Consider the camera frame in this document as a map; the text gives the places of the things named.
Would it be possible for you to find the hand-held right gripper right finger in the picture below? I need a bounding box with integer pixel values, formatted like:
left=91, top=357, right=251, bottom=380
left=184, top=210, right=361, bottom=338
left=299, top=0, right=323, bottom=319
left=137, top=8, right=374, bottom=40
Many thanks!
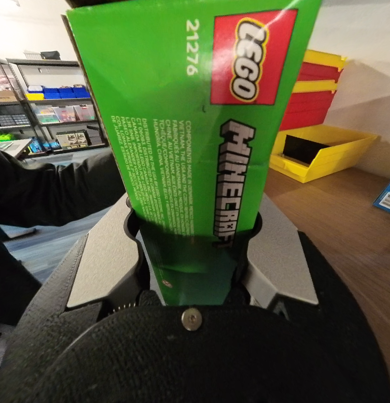
left=244, top=193, right=319, bottom=310

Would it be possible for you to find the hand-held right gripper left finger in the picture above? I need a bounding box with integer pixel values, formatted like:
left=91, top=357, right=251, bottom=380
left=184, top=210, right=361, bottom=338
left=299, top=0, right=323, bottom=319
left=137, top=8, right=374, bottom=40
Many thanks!
left=66, top=192, right=151, bottom=311

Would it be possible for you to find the green lego box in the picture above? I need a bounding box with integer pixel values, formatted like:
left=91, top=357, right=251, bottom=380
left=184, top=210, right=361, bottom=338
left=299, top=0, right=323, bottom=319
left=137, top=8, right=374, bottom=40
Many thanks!
left=61, top=0, right=323, bottom=306

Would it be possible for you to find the person's black jacket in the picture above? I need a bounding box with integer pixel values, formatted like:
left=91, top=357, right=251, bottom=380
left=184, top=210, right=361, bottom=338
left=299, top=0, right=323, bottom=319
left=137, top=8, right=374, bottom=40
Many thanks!
left=0, top=220, right=42, bottom=326

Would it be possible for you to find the black divider plate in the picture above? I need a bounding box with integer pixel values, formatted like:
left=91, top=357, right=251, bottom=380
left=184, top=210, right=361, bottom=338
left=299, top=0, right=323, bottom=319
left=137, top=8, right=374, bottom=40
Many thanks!
left=285, top=134, right=332, bottom=165

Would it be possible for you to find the yellow storage bin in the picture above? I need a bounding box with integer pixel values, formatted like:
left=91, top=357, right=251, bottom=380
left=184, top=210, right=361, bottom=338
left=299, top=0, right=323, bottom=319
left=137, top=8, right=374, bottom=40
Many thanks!
left=270, top=124, right=379, bottom=184

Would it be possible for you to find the row of small printed boxes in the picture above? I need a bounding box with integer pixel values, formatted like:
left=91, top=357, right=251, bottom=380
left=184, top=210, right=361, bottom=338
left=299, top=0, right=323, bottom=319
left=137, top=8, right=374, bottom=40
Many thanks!
left=56, top=130, right=102, bottom=148

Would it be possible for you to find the stack of red yellow bins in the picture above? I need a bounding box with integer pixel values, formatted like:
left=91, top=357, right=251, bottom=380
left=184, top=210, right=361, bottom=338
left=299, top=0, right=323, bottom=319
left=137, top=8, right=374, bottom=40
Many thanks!
left=278, top=49, right=347, bottom=131

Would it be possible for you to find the row of clear storage bins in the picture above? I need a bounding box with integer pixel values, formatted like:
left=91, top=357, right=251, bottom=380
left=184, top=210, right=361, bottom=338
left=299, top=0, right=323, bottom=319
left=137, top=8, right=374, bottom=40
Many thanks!
left=32, top=105, right=95, bottom=124

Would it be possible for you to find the row of blue bins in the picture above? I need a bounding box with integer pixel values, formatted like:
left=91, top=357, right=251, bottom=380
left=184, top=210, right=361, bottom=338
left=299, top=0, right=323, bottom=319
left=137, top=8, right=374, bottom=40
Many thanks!
left=42, top=86, right=91, bottom=100

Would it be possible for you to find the grey wire shelving rack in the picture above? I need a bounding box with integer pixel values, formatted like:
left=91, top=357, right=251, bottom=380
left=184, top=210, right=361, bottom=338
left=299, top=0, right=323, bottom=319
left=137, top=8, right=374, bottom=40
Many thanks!
left=0, top=50, right=109, bottom=155

